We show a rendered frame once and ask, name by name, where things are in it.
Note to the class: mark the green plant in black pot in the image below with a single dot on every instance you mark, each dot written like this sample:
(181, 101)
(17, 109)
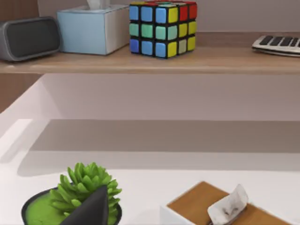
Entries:
(77, 187)

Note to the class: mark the white tissue box wooden lid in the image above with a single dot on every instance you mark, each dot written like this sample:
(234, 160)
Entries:
(211, 206)

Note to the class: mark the dark grey speaker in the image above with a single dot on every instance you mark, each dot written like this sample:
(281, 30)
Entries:
(28, 38)

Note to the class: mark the wooden shelf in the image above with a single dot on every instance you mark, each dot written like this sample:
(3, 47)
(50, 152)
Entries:
(164, 61)

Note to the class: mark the silver calculator with black keys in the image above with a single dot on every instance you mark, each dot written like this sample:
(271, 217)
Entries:
(279, 44)

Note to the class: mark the light blue tissue box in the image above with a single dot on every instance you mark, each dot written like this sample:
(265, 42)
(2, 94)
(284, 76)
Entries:
(86, 28)

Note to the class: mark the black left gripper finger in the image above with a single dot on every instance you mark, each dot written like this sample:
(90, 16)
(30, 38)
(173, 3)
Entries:
(93, 208)

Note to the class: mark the colourful puzzle cube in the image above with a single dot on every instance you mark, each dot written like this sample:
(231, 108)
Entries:
(161, 28)

